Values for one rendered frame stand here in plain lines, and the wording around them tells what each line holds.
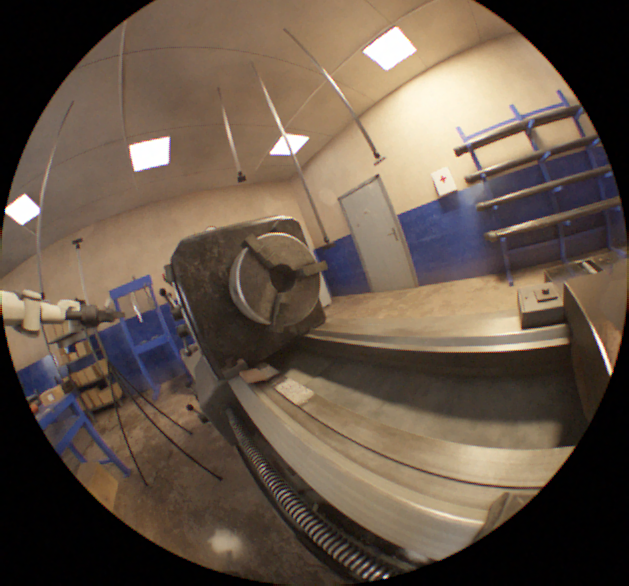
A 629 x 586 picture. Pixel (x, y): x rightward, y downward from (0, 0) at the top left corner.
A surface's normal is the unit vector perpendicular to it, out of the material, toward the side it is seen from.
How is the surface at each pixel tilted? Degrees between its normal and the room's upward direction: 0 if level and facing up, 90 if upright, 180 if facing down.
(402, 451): 0
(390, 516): 36
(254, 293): 90
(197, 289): 90
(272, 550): 0
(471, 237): 90
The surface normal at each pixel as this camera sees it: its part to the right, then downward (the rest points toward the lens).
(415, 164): -0.74, 0.31
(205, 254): 0.58, -0.17
